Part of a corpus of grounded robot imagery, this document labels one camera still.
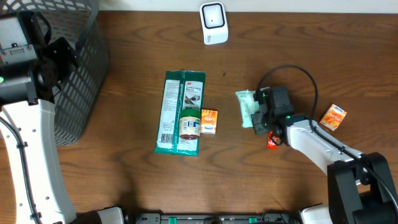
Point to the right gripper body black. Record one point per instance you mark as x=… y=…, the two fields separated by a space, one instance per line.
x=262 y=122

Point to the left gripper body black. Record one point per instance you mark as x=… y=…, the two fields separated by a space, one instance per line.
x=56 y=65

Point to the mint green wipes packet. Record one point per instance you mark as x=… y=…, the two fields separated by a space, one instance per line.
x=249 y=106

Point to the red snack bar wrapper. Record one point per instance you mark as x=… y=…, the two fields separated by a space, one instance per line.
x=272 y=142

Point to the orange tissue pack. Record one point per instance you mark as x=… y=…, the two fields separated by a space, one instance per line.
x=209 y=121
x=333 y=117

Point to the green lid glass jar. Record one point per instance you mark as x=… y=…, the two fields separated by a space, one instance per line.
x=190 y=124

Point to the green 3M gloves package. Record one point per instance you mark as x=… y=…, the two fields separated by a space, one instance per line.
x=183 y=89

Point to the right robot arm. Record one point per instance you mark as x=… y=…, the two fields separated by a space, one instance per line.
x=360 y=186

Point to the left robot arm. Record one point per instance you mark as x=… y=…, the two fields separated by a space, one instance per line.
x=32 y=65

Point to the white barcode scanner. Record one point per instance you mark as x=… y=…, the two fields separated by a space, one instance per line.
x=214 y=23

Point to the grey plastic mesh basket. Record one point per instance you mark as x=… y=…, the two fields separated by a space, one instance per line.
x=76 y=94

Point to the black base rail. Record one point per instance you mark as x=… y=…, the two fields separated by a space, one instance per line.
x=272 y=217

